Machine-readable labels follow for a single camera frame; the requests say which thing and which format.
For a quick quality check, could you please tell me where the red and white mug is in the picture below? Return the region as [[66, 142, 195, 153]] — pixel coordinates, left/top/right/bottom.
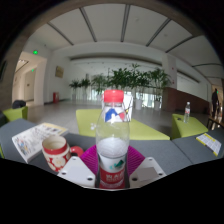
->
[[41, 134, 72, 173]]

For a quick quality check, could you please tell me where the small yellow-green low table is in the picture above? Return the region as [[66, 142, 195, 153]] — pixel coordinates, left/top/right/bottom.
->
[[171, 113, 210, 141]]

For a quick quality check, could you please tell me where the framed wall picture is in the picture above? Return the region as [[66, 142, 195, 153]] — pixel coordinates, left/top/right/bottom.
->
[[54, 65, 65, 80]]

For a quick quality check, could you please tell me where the yellow-green stool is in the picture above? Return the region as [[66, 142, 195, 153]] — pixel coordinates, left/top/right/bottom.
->
[[2, 105, 29, 123]]

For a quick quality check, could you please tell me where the person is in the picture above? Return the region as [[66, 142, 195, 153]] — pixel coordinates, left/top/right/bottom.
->
[[211, 88, 221, 118]]

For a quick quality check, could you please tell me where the row of potted plants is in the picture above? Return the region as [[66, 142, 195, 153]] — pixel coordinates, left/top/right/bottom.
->
[[68, 63, 173, 111]]

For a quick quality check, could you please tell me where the red fire extinguisher box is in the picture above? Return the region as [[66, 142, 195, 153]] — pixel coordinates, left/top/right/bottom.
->
[[52, 91, 60, 105]]

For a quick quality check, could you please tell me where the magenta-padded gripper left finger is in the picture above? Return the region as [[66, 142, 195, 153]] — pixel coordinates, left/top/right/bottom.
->
[[57, 144, 101, 189]]

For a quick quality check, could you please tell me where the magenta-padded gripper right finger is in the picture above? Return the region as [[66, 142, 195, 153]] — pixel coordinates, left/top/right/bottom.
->
[[126, 144, 167, 190]]

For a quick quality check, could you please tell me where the wide yellow-green low table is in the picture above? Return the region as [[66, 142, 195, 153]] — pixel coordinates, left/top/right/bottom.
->
[[75, 108, 171, 141]]

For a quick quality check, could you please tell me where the printed magazine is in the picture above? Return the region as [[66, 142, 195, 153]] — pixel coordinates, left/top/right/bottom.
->
[[11, 122, 70, 164]]

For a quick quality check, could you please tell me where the black bag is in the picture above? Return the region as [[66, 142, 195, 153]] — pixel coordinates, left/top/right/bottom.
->
[[11, 99, 27, 110]]

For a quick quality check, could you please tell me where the yellow-edged printed leaflet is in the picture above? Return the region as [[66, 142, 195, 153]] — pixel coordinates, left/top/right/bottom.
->
[[195, 132, 223, 157]]

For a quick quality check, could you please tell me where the small clear water bottle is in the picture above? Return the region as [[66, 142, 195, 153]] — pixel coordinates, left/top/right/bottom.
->
[[183, 101, 192, 124]]

